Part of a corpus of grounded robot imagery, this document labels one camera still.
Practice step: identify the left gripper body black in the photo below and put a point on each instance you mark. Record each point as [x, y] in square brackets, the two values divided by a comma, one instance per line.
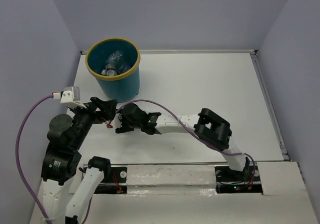
[86, 117]

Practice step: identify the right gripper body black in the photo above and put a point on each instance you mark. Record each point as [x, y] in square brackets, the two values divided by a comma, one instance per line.
[126, 122]

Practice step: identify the large crushed clear bottle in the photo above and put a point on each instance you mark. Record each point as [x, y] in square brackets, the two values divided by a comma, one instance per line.
[116, 64]

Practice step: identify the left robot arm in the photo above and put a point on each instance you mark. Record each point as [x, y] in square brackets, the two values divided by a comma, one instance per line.
[66, 135]

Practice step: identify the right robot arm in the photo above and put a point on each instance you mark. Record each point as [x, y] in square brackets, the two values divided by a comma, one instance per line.
[207, 127]

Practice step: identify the teal bin with yellow rim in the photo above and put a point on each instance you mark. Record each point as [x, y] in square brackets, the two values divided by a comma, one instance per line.
[125, 86]

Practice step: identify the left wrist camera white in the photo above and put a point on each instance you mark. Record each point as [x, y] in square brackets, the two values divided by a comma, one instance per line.
[70, 97]

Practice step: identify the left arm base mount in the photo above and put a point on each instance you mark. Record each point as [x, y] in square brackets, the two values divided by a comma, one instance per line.
[115, 183]

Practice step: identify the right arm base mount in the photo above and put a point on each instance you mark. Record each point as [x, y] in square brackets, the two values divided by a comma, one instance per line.
[229, 182]

